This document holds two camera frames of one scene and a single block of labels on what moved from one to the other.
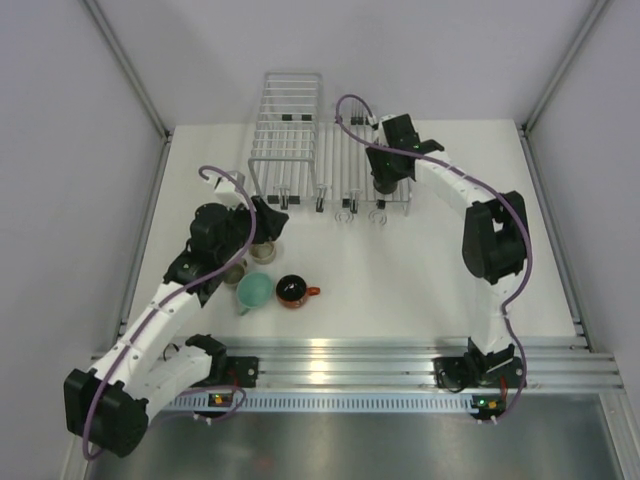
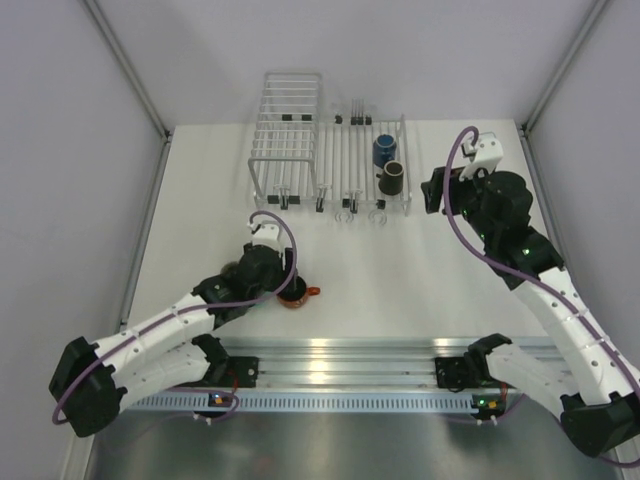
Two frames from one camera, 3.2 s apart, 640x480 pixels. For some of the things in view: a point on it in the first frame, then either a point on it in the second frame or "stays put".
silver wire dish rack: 343,171 stays put
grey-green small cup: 235,273 stays put
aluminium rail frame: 552,365 stays put
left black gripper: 269,222 -> 284,275
